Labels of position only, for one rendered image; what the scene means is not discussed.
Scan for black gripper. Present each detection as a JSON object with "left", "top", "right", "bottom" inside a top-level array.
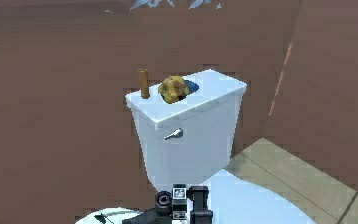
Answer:
[{"left": 121, "top": 190, "right": 174, "bottom": 224}]

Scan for silver flush lever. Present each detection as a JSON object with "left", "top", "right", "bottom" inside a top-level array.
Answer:
[{"left": 163, "top": 128, "right": 184, "bottom": 141}]

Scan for white toilet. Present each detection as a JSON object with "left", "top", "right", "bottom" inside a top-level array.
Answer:
[{"left": 74, "top": 68, "right": 316, "bottom": 224}]

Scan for yellow brown crumpled lump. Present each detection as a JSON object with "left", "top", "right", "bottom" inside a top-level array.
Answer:
[{"left": 157, "top": 75, "right": 190, "bottom": 105}]

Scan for blue round dish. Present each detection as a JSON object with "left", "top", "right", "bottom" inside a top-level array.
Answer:
[{"left": 182, "top": 78, "right": 200, "bottom": 95}]

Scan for brown cardboard tube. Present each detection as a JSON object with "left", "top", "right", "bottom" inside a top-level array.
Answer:
[{"left": 137, "top": 68, "right": 151, "bottom": 100}]

